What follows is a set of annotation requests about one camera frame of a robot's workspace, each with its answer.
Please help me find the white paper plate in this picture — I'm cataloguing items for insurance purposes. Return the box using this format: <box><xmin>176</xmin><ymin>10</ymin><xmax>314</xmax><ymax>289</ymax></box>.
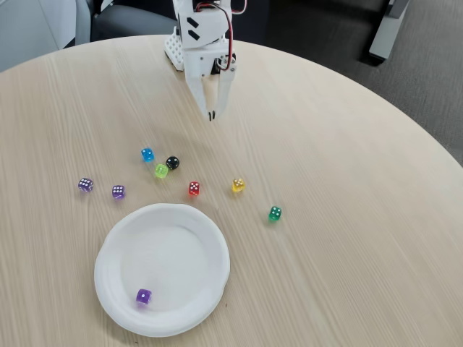
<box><xmin>93</xmin><ymin>202</ymin><xmax>232</xmax><ymax>338</ymax></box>

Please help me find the red black servo cable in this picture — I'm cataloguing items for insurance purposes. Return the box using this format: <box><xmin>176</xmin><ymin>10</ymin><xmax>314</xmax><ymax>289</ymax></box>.
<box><xmin>193</xmin><ymin>0</ymin><xmax>249</xmax><ymax>72</ymax></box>

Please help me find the dark grey chair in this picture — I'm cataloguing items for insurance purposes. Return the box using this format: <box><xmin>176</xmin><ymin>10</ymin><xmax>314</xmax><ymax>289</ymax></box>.
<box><xmin>90</xmin><ymin>0</ymin><xmax>179</xmax><ymax>43</ymax></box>

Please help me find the grey desk leg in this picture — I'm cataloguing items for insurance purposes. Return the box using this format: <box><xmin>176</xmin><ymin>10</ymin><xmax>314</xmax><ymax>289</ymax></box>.
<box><xmin>361</xmin><ymin>0</ymin><xmax>412</xmax><ymax>67</ymax></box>

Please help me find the white cabinet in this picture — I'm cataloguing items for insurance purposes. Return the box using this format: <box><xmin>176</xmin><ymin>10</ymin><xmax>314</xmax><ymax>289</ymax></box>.
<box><xmin>0</xmin><ymin>0</ymin><xmax>90</xmax><ymax>72</ymax></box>

